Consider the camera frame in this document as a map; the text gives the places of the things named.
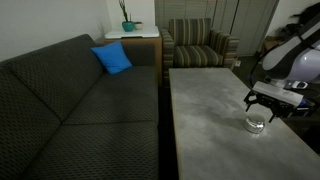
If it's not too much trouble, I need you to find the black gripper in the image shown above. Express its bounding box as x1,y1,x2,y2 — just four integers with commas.
244,91,315,123

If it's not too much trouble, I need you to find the round silver lid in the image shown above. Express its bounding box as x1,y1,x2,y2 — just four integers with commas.
246,114,265,128

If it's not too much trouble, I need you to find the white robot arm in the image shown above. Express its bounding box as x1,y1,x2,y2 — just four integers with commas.
244,13,320,121

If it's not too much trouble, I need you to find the silver tin with candle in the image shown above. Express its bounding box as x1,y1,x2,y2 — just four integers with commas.
243,114,265,134

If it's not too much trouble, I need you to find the grey top coffee table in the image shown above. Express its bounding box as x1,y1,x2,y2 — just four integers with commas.
169,68,320,180

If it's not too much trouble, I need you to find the striped armchair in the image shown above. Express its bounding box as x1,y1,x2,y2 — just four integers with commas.
160,18,239,87

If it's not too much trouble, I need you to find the dark clutter pile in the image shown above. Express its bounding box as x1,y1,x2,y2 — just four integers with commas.
259,0,320,58

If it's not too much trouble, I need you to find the wooden side table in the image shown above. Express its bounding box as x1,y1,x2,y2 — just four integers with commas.
120,37,163,87

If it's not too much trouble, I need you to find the small white plant pot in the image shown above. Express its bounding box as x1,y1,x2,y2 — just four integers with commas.
134,21,144,30

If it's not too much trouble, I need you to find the blue cushion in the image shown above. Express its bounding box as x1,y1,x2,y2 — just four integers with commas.
91,41,132,74

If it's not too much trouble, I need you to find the teal plant pot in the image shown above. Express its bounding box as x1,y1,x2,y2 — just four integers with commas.
118,0,134,32

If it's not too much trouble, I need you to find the dark grey sofa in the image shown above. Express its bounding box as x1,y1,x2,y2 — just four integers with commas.
0,34,159,180

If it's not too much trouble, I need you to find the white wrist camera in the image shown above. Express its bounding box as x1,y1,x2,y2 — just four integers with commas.
253,81,303,106

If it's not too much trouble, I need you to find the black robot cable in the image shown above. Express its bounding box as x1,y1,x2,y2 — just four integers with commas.
247,54,320,101

